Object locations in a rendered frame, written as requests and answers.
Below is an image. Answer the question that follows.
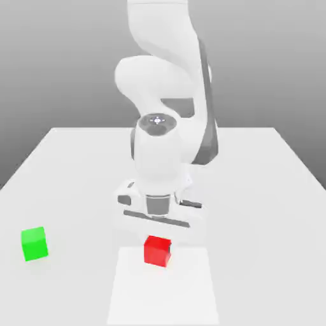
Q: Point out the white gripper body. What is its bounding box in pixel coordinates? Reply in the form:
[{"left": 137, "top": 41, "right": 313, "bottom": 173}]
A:
[{"left": 121, "top": 206, "right": 206, "bottom": 240}]

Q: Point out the small red cube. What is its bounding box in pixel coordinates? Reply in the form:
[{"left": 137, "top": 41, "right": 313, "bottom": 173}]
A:
[{"left": 143, "top": 235, "right": 172, "bottom": 268}]

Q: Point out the small green cube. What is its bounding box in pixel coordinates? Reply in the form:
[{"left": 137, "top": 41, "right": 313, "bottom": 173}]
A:
[{"left": 20, "top": 226, "right": 49, "bottom": 262}]

